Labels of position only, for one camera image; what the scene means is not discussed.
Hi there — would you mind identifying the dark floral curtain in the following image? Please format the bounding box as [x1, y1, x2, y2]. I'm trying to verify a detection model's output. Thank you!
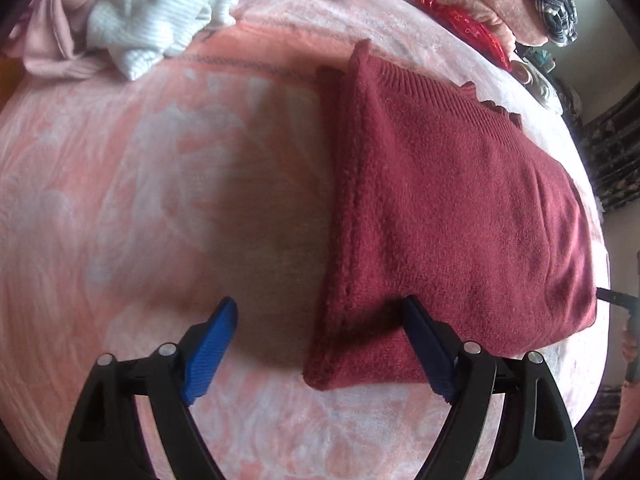
[580, 94, 640, 212]

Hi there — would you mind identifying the white striped garment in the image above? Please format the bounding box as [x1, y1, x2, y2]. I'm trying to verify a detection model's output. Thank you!
[87, 0, 262, 81]

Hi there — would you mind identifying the dark red knit sweater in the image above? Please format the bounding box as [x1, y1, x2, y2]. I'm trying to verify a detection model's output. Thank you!
[302, 39, 599, 392]

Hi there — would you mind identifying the pink floral bed sheet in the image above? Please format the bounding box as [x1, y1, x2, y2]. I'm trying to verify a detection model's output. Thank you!
[0, 0, 614, 480]

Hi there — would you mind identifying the red embroidered pouch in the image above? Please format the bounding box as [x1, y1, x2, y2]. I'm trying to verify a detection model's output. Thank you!
[415, 0, 514, 72]

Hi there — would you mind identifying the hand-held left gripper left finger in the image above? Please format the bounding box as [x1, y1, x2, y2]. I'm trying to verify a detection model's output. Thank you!
[56, 296, 239, 480]

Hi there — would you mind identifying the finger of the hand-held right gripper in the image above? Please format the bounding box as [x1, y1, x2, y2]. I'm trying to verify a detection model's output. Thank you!
[596, 286, 640, 311]

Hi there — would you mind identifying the pink garment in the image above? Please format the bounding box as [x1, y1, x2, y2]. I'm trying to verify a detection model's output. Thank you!
[5, 0, 109, 79]

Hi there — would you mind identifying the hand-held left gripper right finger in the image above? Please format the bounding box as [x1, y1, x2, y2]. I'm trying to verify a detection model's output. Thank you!
[401, 295, 584, 480]

